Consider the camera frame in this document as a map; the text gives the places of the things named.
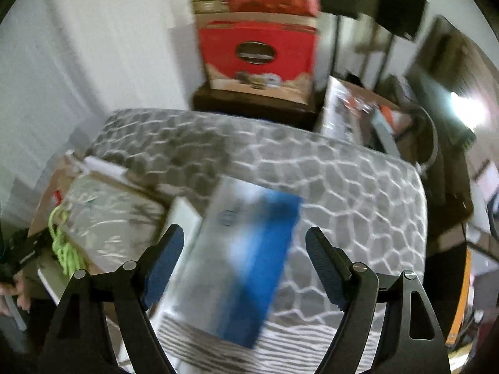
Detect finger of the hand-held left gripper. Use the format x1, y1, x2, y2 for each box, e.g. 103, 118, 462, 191
27, 229, 53, 253

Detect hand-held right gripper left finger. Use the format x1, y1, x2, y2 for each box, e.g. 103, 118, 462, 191
39, 224, 186, 374

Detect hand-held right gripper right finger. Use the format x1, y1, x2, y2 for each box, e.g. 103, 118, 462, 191
305, 226, 451, 374

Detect green cable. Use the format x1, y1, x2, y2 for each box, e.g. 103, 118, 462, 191
47, 206, 84, 277

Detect brown cardboard box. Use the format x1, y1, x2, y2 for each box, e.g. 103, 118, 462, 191
27, 150, 203, 312

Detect clear labelled plastic packet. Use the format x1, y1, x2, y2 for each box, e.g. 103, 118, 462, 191
64, 175, 166, 277

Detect blue and white packet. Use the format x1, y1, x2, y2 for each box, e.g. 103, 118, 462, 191
156, 175, 304, 349

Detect person's left hand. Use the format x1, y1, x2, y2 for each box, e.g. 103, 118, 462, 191
0, 273, 32, 317

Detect grey honeycomb patterned blanket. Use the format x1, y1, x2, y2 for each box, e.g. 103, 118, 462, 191
84, 108, 427, 374

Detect clear bag of assorted items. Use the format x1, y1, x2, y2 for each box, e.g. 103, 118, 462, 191
317, 76, 406, 152

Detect dark framed panel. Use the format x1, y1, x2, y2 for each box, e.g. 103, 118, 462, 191
405, 16, 499, 133

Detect grey cable loop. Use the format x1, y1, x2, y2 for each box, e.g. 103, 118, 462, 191
405, 105, 438, 169

